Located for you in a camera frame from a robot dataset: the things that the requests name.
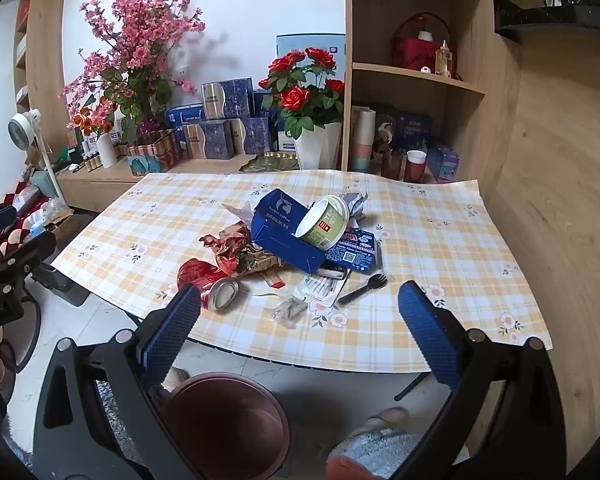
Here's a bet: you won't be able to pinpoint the blue paper carton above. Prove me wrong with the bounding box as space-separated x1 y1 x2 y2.
250 188 331 276

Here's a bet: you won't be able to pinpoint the stack of pastel paper cups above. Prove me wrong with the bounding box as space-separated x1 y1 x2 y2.
349 106 377 173

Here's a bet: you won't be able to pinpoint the black counter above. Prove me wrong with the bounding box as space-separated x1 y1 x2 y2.
495 5 600 43

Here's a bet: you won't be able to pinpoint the dark blue shelf box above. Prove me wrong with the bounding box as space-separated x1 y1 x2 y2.
395 111 433 153

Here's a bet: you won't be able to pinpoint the beige slipper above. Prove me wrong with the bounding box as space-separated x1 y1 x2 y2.
347 406 411 438

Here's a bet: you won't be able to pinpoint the white strip packet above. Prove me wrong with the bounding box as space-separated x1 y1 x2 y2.
300 270 351 306

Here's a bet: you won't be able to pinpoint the striped fence planter purple flowers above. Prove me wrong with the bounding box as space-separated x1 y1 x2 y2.
125 129 183 177

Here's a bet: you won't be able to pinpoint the blue white emblem box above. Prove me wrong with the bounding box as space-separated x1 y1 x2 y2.
275 110 301 153

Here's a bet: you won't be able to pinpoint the green white noodle cup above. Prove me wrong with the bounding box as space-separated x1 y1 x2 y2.
294 195 351 251

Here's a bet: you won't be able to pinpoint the crushed red can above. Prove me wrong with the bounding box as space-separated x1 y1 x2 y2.
177 258 241 311

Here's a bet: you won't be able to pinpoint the light blue shelf box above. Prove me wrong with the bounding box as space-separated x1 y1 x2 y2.
426 141 461 183

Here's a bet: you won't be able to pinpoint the red gold wrapper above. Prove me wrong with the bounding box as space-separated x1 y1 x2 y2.
198 222 286 278

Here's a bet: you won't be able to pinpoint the crumpled silver wrapper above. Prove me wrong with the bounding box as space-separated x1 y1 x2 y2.
337 191 371 221

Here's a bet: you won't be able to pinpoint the wooden shelf unit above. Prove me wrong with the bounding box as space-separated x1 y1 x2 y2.
342 0 496 183

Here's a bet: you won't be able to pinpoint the brown plastic bin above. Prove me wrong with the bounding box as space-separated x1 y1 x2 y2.
160 371 288 480

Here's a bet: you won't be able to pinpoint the red basket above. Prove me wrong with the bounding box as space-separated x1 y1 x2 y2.
391 14 456 71

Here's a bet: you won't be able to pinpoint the white standing fan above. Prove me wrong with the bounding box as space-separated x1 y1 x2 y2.
7 108 63 201

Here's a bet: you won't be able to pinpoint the blue flat box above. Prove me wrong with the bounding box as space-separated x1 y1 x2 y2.
166 103 204 128

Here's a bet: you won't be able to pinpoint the blue snack packet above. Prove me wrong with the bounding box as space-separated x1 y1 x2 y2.
325 227 381 273

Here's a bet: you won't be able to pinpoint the low wooden cabinet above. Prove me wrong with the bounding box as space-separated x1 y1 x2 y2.
55 152 351 213

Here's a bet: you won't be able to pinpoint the glass perfume bottle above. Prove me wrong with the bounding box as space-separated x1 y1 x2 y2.
436 40 453 78

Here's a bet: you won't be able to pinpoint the large light blue box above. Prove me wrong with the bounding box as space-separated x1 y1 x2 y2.
276 34 347 91

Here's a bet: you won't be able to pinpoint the gold leaf tray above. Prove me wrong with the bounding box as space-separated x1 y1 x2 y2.
240 151 301 175

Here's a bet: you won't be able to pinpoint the teal packet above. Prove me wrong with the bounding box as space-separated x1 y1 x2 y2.
129 155 156 177

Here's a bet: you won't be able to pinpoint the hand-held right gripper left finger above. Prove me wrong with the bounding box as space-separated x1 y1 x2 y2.
32 282 203 480

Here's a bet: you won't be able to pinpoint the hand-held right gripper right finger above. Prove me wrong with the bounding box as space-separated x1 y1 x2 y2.
397 280 566 480

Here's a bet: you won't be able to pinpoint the black plastic spork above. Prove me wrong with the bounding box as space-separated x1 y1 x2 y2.
336 273 390 307

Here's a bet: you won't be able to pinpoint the orange checked tablecloth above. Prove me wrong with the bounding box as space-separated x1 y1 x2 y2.
50 170 553 373

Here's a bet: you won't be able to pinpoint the red rose plant white vase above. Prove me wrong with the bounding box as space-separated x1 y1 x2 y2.
257 47 346 171

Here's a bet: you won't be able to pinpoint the pink blossom plant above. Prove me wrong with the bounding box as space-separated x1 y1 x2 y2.
59 0 206 146

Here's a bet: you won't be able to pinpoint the red paper cup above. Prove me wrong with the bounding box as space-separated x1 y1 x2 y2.
405 149 427 183

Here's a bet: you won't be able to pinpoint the wooden wall shelf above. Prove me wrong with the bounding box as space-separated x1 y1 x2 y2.
12 0 73 161

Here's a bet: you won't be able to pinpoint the orange flowers white bottle vase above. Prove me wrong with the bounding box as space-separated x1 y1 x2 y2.
70 107 118 168

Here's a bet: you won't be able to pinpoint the blue gold gift box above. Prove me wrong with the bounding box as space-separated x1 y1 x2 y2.
230 117 271 156
201 78 255 118
182 120 231 160

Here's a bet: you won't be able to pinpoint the red patterned blanket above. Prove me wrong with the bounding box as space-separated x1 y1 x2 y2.
0 180 73 266

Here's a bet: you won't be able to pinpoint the clear plastic wrapper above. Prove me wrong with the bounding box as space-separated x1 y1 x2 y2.
271 296 308 328

